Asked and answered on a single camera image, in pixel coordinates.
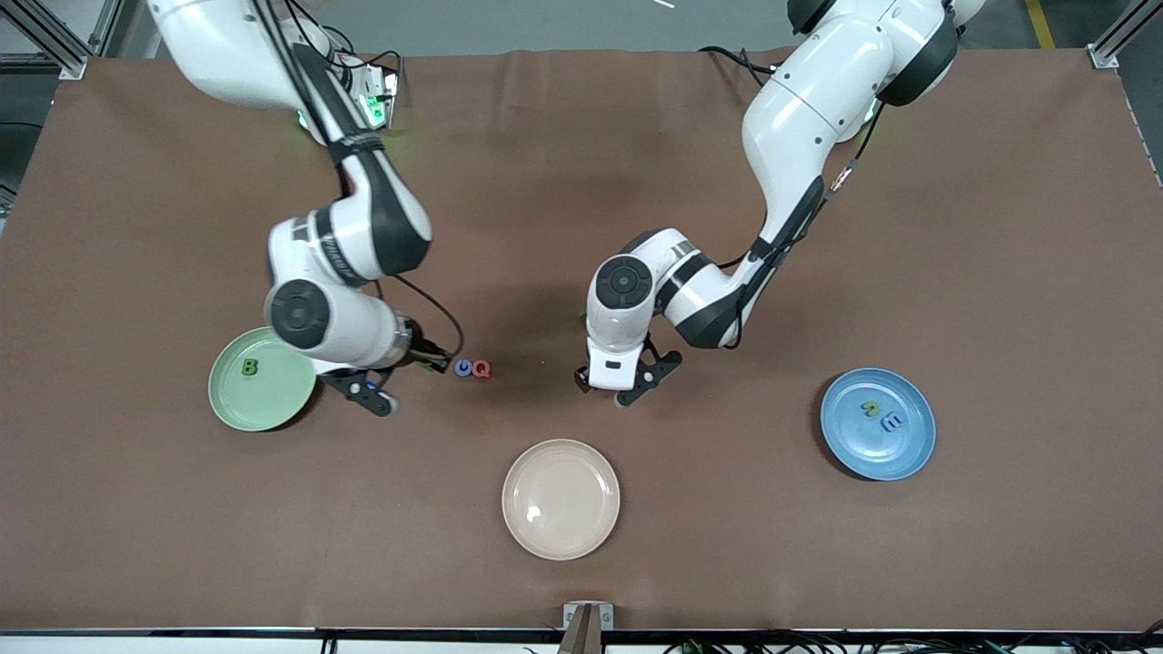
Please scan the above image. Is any beige plate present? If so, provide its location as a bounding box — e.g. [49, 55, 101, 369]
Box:
[502, 439, 621, 561]

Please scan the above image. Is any green plate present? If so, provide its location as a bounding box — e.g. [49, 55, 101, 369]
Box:
[208, 326, 319, 432]

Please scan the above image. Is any brown table mat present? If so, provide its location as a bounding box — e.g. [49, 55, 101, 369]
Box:
[0, 47, 1163, 633]

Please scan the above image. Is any blue plate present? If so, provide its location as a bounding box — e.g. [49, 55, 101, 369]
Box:
[820, 367, 937, 482]

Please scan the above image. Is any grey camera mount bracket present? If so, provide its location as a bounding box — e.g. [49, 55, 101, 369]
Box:
[559, 601, 615, 654]

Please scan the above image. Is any black right base cable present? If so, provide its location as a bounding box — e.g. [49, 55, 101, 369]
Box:
[323, 23, 403, 78]

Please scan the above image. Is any black base cable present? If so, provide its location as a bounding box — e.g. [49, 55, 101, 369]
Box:
[698, 44, 773, 87]
[323, 23, 403, 78]

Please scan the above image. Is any black left base cable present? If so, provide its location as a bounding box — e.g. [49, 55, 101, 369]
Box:
[698, 44, 773, 87]

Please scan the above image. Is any aluminium frame post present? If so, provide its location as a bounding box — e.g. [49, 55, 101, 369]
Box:
[88, 0, 125, 57]
[1088, 0, 1159, 71]
[0, 0, 89, 80]

